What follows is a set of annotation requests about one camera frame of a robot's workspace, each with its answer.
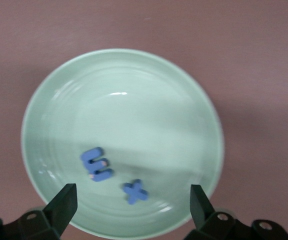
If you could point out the blue letter m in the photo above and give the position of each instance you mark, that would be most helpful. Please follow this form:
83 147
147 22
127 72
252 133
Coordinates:
97 163

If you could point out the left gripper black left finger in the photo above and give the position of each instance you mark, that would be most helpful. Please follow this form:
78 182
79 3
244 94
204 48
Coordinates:
56 215

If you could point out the green plate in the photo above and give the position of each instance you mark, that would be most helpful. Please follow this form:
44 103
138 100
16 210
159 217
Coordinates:
134 120

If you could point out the blue letter x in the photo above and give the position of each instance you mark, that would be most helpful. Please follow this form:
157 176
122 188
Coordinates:
135 191

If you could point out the brown table cover sheet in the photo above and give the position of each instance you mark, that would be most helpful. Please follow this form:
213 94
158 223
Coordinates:
34 37

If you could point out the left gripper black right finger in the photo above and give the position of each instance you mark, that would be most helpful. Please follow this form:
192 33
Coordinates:
206 220

